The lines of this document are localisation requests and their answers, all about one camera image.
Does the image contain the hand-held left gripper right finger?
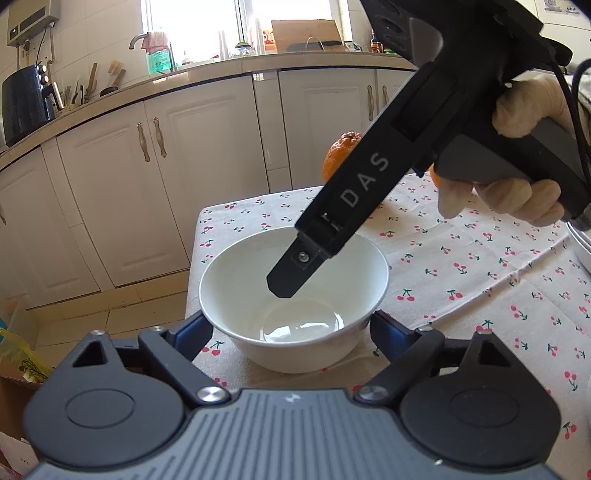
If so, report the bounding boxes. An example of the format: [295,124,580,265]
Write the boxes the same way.
[355,309,525,403]

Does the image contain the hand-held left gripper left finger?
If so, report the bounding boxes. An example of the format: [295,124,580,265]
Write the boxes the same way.
[69,309,232,407]

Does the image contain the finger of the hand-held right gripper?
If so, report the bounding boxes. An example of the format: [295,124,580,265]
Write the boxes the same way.
[267,233,334,300]

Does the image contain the white floral bowl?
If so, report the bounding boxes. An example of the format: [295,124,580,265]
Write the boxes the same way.
[198,226,389,374]

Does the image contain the large white fruit-print plate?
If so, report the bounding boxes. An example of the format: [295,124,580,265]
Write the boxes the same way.
[567,220,591,252]

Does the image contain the person's right hand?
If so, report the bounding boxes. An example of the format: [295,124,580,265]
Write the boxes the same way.
[436,74,575,228]

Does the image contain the knobby orange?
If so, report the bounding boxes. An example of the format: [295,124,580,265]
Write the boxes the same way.
[322,131,365,183]

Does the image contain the cherry-print tablecloth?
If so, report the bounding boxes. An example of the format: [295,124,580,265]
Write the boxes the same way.
[185,171,591,462]

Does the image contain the white kitchen cabinets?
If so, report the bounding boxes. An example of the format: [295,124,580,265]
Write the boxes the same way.
[0,67,419,310]

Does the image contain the wooden cutting board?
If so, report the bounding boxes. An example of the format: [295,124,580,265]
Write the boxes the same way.
[271,19,345,52]

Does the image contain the yellow green bag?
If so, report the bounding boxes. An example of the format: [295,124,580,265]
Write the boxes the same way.
[0,323,52,384]

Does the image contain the cardboard box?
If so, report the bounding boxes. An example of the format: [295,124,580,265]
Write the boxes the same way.
[0,374,43,441]

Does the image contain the green dish soap bottle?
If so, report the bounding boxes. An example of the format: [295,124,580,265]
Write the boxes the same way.
[147,46,172,75]

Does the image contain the pink cloth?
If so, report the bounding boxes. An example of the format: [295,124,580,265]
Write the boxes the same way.
[141,31,169,52]

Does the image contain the kitchen utensil holder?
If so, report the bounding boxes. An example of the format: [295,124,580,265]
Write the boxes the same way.
[58,62,127,112]

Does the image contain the black air fryer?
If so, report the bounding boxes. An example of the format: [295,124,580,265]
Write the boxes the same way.
[1,65,58,147]

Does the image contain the white water heater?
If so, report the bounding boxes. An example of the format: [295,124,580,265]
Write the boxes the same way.
[7,0,62,47]

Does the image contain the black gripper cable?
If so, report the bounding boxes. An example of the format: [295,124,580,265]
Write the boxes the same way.
[549,46,591,158]

